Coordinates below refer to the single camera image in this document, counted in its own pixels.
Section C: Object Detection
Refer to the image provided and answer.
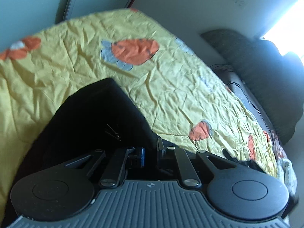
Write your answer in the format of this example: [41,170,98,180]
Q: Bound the grey padded headboard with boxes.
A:
[201,29,303,145]

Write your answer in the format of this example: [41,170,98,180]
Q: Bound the yellow carrot-print bedspread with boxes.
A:
[0,8,297,221]

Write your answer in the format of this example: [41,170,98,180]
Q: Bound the black pants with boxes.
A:
[4,77,181,219]

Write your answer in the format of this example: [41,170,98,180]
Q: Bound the dark striped pillow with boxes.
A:
[209,64,295,148]

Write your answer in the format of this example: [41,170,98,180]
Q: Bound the bright window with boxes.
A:
[261,0,304,61]

